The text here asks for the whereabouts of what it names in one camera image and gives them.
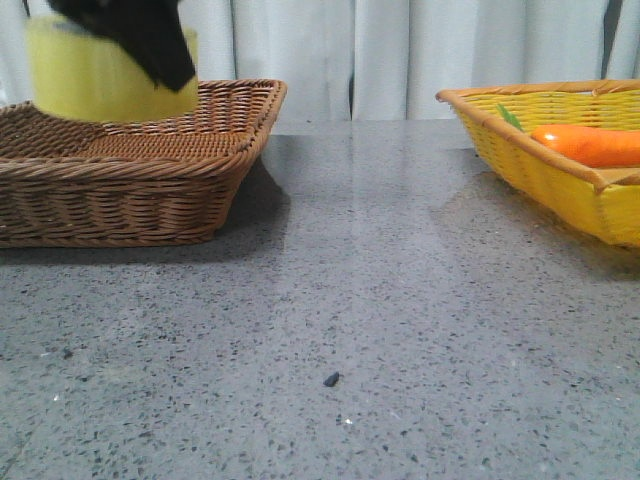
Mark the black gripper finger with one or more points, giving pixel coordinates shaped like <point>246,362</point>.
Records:
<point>150,32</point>

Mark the yellow tape roll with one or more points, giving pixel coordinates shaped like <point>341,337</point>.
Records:
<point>77,76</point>

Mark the brown wicker basket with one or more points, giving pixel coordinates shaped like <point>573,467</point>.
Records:
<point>168,182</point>

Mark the white curtain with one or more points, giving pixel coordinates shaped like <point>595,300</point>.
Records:
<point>386,60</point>

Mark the small black debris chip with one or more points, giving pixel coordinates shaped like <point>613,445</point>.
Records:
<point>332,379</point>

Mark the orange toy carrot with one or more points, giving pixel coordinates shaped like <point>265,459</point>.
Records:
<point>590,146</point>

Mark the yellow wicker basket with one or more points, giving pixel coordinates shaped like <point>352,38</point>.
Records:
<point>602,202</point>

